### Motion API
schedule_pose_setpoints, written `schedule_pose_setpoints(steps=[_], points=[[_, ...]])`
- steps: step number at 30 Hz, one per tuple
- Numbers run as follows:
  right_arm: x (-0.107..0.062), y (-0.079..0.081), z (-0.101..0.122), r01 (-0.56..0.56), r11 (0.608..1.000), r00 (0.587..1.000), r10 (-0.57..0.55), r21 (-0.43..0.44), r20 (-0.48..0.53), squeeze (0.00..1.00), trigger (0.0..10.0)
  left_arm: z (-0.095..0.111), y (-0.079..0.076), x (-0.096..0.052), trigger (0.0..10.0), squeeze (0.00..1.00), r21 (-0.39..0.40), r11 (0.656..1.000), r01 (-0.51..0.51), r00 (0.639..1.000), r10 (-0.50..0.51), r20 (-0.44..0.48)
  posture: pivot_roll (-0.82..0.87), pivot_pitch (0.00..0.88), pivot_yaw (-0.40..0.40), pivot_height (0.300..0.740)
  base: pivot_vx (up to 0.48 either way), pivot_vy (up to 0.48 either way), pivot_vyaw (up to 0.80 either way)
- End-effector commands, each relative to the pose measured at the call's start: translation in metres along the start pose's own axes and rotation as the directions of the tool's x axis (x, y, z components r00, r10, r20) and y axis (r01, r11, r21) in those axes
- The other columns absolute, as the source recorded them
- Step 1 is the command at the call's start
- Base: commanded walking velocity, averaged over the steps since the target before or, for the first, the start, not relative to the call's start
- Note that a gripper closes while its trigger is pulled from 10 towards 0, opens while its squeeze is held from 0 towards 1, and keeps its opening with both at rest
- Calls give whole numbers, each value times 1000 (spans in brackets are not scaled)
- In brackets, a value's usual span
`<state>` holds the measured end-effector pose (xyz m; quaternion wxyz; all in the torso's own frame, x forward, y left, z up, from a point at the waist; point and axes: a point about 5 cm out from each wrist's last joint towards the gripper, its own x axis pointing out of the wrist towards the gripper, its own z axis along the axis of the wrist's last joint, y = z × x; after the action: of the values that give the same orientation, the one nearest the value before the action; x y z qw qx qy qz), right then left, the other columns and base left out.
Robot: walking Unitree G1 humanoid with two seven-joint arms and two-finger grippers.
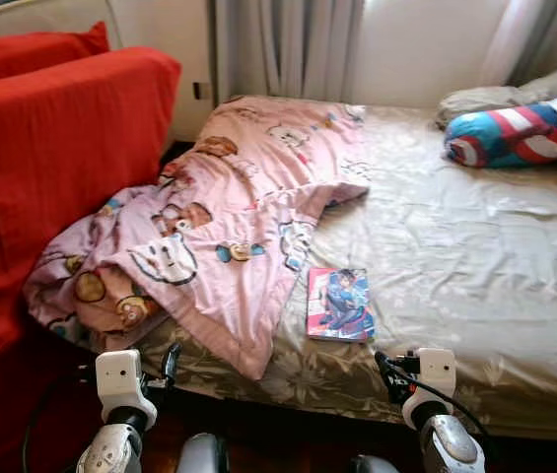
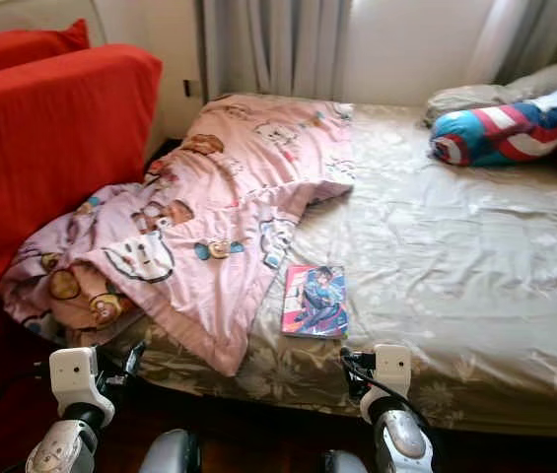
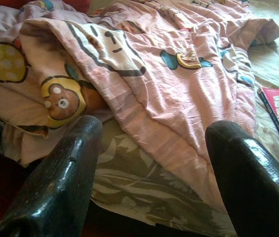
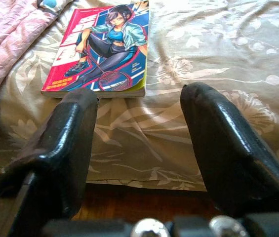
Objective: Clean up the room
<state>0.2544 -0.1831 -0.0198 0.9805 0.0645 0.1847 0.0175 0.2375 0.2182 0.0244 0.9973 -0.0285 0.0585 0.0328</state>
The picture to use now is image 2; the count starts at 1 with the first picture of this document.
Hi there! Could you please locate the anime comic book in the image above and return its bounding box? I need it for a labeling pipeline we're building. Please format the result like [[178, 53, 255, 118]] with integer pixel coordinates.
[[281, 263, 350, 339]]

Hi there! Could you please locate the silver right robot leg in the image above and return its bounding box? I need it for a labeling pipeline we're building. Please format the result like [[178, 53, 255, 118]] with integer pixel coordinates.
[[320, 450, 370, 473]]

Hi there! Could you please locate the silver robot leg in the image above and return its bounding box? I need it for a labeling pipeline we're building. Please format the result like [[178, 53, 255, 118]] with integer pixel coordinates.
[[320, 450, 370, 473], [140, 430, 202, 473]]

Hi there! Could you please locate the silver left robot leg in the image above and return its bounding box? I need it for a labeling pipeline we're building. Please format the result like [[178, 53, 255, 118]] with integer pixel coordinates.
[[140, 430, 202, 473]]

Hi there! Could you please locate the bed with beige floral sheet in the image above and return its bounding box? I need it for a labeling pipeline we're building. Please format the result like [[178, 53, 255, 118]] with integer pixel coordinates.
[[105, 92, 557, 435]]

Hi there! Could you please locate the pink cartoon blanket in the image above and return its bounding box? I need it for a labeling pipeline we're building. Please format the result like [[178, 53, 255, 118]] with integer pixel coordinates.
[[0, 93, 355, 377]]

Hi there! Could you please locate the large red cushion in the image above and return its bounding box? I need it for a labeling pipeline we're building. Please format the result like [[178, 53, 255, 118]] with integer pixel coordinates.
[[0, 42, 164, 473]]

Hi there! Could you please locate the red white blue bolster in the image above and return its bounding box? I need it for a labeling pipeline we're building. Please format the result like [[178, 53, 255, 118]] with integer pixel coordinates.
[[429, 83, 557, 167]]

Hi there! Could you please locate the light beige pillow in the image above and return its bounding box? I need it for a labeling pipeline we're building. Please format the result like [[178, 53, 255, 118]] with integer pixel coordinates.
[[424, 84, 530, 127]]

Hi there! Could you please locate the grey curtain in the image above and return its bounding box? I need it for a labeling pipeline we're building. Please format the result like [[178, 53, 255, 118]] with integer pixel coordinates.
[[495, 0, 557, 85], [201, 0, 353, 98]]

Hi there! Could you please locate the taupe pillow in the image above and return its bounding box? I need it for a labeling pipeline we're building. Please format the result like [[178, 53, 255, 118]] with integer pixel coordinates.
[[500, 57, 557, 100]]

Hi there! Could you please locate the white sheer curtain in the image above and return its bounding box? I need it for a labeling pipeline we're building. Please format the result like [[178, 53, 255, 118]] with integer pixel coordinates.
[[465, 0, 530, 85]]

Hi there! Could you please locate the red pillow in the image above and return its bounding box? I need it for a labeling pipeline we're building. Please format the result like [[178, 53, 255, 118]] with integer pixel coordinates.
[[0, 18, 92, 78]]

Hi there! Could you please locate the beige padded headboard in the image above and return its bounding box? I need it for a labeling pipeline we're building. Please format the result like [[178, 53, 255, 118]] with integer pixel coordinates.
[[0, 0, 106, 38]]

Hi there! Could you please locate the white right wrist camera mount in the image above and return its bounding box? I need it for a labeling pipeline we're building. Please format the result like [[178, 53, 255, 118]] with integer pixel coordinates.
[[359, 344, 414, 423]]

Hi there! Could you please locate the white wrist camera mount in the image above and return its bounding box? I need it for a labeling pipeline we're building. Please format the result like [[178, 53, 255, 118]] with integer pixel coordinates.
[[48, 346, 116, 427], [359, 344, 414, 423]]

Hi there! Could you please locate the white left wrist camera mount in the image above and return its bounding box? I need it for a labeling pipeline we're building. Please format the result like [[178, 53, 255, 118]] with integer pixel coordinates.
[[48, 346, 116, 427]]

